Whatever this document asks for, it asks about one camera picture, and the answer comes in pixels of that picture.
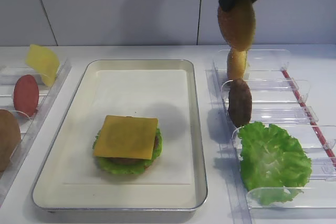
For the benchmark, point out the clear acrylic right rack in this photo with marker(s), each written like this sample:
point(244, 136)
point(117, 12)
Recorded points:
point(277, 99)

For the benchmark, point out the pale bun half in rack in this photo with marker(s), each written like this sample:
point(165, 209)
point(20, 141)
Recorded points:
point(236, 64)

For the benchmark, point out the clear acrylic left rack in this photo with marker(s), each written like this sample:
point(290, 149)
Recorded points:
point(29, 125)

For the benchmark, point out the cream metal tray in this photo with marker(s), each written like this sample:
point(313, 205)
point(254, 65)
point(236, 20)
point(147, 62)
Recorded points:
point(52, 193)

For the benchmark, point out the red tomato slice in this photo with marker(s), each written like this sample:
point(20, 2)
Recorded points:
point(26, 95)

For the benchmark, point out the green lettuce leaf in rack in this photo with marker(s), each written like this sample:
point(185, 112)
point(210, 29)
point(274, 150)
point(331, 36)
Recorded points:
point(273, 166)

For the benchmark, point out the orange-brown bun in left rack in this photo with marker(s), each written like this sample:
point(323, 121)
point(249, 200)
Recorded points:
point(10, 137)

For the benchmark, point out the clear acrylic rack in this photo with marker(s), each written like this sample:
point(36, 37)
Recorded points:
point(29, 125)
point(277, 99)

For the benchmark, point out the sesame top bun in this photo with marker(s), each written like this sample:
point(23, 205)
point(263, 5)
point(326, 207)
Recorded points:
point(238, 25)

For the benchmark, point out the orange cheese slice on burger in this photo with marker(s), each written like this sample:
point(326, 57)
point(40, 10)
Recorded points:
point(126, 137)

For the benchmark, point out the brown meat patty in rack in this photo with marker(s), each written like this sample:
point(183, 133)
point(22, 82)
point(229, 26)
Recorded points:
point(240, 103)

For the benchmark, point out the yellow cheese slice in rack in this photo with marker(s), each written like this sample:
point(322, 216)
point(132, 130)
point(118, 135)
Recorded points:
point(44, 61)

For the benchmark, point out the green lettuce under burger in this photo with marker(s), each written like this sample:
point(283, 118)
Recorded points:
point(122, 166)

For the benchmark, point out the white paper tray liner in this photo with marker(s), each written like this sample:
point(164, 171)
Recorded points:
point(161, 94)

